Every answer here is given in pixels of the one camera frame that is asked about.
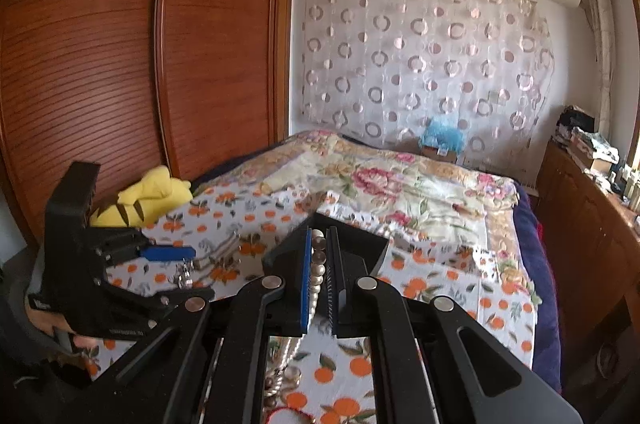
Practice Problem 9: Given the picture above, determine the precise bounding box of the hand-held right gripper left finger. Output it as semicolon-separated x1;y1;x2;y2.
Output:
65;226;316;424

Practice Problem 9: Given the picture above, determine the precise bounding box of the brown wooden cabinet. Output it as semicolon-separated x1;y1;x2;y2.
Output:
535;139;640;405

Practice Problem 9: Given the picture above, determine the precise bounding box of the beige bead bracelet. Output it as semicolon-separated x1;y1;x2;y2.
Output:
267;366;302;401

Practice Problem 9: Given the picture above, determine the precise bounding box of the small cardboard box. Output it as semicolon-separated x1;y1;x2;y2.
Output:
421;145;458;163

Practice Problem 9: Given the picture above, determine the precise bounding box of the brown wooden wardrobe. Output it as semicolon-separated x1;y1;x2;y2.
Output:
0;0;296;255

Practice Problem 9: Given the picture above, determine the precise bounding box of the yellow plush toy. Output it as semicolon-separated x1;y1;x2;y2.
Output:
90;165;193;229

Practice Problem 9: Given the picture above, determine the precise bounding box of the white window curtain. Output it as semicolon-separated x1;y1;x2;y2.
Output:
580;0;620;155

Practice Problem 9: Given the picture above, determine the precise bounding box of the pile of dark clothes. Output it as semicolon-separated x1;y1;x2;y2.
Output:
556;105;596;137

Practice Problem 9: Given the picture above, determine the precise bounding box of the dark blue bed sheet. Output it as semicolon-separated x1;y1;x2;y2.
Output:
515;184;565;397

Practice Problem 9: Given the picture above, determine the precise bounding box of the silver wavy hairpin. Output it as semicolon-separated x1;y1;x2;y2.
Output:
197;235;242;259
174;254;236;291

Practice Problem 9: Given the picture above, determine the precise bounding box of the red string bracelet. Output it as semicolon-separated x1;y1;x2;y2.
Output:
264;407;315;424

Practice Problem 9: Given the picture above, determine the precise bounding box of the pearl necklace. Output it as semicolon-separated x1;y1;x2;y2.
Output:
265;238;327;405

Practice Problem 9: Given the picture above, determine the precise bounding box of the stack of books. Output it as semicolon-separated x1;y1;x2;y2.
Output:
555;126;622;177

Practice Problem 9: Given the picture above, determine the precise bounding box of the orange-fruit print cloth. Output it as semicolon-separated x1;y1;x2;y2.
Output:
85;189;543;424

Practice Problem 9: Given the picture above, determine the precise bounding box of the circle-patterned sheer wall curtain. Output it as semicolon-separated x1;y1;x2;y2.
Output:
299;0;557;165

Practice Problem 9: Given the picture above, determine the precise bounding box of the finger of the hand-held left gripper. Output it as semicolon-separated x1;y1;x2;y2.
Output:
105;279;216;312
100;231;197;273

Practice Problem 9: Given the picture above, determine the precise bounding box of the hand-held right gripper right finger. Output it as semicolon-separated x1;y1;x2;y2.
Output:
326;226;586;424

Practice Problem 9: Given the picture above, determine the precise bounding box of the blue plastic bag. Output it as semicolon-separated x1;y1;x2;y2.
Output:
420;116;470;153

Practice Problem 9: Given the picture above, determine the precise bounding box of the floral quilt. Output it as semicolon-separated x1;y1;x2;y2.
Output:
192;130;518;255

